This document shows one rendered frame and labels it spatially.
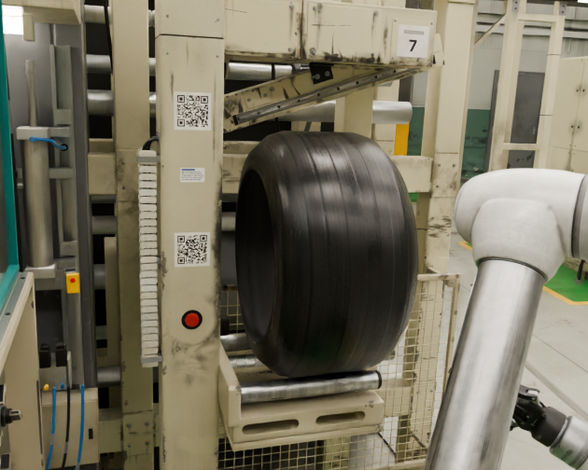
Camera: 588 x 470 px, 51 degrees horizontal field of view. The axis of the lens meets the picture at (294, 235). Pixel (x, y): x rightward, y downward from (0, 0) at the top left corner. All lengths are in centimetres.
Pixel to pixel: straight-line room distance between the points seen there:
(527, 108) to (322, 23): 1077
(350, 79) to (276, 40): 30
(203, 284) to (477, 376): 66
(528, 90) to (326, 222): 1117
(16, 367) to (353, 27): 112
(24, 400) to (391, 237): 72
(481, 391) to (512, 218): 26
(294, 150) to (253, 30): 40
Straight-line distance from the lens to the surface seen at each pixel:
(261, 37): 159
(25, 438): 114
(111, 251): 215
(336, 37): 164
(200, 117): 129
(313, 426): 145
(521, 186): 101
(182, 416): 148
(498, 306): 96
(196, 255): 133
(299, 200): 122
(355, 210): 123
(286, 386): 141
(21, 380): 109
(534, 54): 1237
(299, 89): 175
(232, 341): 164
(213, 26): 130
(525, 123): 1229
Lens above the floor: 155
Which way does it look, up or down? 13 degrees down
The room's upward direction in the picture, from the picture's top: 2 degrees clockwise
